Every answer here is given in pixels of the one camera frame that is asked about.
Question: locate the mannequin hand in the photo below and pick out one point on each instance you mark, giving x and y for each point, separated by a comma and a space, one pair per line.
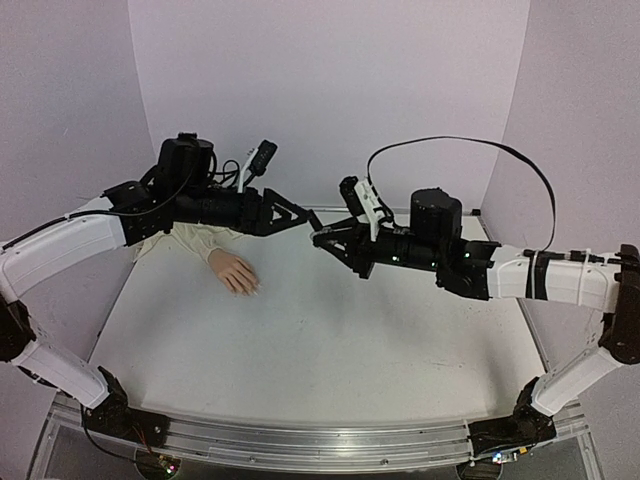
233, 272

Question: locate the clear nail polish bottle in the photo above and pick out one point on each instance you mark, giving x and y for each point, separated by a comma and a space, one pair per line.
322, 238

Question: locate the black nail polish brush cap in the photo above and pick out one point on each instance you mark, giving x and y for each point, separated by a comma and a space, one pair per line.
314, 221

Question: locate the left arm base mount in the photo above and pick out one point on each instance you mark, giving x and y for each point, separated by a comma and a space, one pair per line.
114, 417

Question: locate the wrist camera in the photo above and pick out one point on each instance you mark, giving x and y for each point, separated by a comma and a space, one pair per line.
364, 204
256, 164

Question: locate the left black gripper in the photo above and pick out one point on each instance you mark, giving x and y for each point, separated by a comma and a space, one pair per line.
261, 211

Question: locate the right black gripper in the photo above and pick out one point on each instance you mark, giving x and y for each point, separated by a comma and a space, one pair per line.
364, 252

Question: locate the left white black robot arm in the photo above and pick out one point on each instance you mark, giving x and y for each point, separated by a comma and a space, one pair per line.
180, 188

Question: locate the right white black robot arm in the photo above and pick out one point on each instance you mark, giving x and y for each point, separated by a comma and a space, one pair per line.
486, 270

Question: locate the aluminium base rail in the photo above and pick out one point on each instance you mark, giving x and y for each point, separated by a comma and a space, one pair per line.
324, 449

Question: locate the cream cloth sleeve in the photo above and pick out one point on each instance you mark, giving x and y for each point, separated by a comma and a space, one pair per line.
200, 240

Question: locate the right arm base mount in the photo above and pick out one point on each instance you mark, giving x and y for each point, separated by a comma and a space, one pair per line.
525, 427

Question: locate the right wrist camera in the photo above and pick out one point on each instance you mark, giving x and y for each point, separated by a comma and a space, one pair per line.
364, 204

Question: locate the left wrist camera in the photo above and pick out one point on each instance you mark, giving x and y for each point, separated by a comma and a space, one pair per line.
256, 164

